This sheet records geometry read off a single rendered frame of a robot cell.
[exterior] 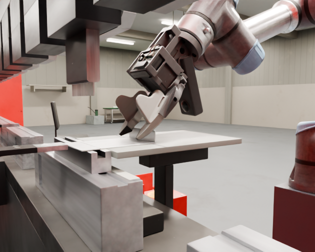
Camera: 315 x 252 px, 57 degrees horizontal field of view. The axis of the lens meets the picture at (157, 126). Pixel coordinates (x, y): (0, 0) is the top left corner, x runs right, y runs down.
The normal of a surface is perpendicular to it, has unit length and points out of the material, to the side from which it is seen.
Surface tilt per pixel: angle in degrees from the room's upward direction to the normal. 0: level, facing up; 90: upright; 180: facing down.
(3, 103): 90
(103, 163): 90
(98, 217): 90
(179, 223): 0
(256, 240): 0
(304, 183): 73
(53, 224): 0
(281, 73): 90
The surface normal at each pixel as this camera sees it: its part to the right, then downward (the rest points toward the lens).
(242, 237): 0.00, -1.00
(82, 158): -0.83, 0.05
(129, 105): 0.40, 0.18
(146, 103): 0.65, -0.08
